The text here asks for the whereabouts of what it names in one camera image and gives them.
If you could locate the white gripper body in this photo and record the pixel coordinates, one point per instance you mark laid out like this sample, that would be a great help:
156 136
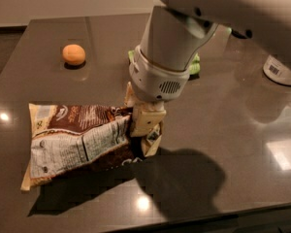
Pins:
153 82

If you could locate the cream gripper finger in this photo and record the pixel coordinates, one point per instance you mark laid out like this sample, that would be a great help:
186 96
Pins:
129 99
145 117

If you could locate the brown chip bag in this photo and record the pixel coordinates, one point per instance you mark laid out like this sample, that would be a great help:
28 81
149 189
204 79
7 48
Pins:
68 140

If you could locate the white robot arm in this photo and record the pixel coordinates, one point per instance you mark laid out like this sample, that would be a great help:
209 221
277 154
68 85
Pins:
177 28

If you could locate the green chip bag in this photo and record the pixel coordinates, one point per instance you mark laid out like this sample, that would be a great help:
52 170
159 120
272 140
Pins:
194 67

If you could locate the orange fruit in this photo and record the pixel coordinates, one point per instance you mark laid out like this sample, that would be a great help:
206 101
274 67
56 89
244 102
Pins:
73 55

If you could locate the white labelled bottle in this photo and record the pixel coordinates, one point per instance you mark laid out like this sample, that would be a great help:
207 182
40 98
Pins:
276 71

